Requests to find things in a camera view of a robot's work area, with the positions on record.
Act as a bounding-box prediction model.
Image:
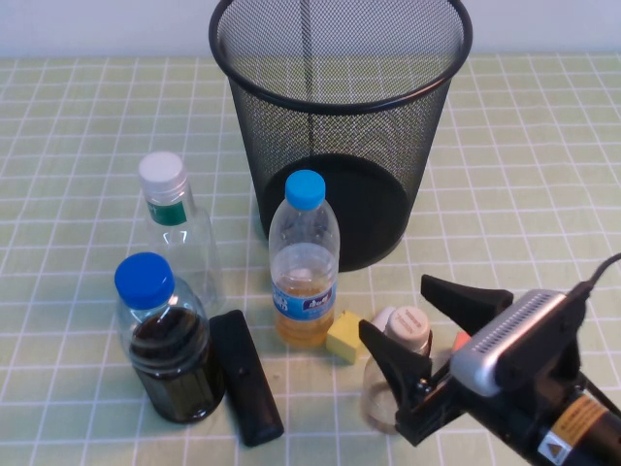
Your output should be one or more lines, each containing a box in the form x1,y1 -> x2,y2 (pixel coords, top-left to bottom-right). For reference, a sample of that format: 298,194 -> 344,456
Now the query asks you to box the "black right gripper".
358,274 -> 514,447

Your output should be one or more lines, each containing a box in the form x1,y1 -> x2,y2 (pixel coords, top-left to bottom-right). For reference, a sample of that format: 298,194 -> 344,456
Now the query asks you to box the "small bottle brown neck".
361,305 -> 450,436

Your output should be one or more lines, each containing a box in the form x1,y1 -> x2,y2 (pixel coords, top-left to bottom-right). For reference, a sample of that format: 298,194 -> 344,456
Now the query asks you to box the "clear bottle green label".
138,150 -> 227,316

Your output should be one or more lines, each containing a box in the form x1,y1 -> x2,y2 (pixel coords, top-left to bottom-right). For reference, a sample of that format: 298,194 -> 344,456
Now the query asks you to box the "black mesh wastebasket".
208,0 -> 474,273

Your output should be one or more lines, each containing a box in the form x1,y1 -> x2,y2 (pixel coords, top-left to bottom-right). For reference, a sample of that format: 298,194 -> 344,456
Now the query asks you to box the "white earbud case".
371,306 -> 397,332

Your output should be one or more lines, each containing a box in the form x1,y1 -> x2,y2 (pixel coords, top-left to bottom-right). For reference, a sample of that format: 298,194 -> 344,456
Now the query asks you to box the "yellow cube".
325,310 -> 366,363

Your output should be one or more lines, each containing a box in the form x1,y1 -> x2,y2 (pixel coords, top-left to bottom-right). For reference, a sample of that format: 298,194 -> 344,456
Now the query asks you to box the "yellow liquid bottle light-blue cap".
268,169 -> 341,349

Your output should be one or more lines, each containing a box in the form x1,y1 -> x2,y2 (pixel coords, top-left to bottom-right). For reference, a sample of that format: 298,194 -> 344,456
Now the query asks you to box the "green checked tablecloth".
0,53 -> 621,466

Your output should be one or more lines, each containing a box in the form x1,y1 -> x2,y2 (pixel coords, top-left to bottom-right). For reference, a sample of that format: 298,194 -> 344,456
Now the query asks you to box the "black remote control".
208,309 -> 286,448

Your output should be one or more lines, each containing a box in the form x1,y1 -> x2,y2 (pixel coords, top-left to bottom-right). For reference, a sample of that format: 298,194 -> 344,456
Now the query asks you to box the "dark liquid bottle blue cap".
114,251 -> 227,424

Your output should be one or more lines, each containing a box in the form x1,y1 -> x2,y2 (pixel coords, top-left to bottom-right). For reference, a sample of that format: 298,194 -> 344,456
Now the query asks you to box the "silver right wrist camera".
449,289 -> 596,404

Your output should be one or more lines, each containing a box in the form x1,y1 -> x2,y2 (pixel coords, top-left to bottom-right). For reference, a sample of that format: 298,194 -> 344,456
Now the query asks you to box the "black right camera cable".
567,251 -> 621,302

